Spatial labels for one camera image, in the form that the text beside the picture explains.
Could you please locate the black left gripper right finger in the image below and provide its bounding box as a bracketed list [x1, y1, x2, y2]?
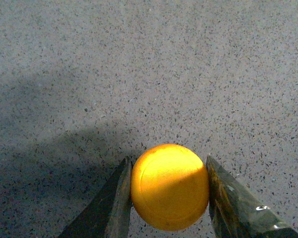
[206, 155, 298, 238]

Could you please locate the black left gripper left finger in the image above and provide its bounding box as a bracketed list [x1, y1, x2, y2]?
[59, 157, 132, 238]

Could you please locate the yellow mushroom push button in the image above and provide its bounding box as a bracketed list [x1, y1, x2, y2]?
[131, 144, 209, 231]

